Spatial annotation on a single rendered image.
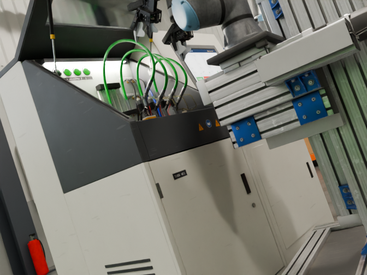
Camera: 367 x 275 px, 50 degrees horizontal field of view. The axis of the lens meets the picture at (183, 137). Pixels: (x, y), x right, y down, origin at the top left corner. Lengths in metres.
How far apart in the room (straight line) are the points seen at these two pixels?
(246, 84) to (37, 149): 1.13
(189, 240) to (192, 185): 0.23
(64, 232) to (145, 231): 0.57
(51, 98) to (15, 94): 0.31
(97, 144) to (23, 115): 0.57
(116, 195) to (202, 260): 0.43
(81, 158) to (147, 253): 0.50
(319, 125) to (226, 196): 0.60
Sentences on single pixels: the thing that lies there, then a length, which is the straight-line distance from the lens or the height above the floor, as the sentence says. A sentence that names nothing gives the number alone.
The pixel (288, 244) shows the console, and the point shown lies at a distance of 2.17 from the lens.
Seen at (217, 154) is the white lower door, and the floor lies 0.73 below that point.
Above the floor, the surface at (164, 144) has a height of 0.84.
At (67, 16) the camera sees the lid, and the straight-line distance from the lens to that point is 2.08.
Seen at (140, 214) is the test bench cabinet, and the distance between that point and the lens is 1.58.
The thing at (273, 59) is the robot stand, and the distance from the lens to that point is 1.19.
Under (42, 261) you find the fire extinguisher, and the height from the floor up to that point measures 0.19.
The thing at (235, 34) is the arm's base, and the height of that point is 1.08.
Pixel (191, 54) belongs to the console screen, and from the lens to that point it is 2.52.
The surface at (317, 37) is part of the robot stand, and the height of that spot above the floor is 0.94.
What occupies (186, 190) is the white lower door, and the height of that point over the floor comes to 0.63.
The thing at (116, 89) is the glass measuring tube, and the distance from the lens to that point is 2.25.
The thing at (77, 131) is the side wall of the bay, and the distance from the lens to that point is 1.76.
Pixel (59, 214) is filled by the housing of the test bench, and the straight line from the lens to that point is 2.03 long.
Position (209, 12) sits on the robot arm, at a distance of 1.36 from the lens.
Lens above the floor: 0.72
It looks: 4 degrees up
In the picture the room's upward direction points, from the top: 19 degrees counter-clockwise
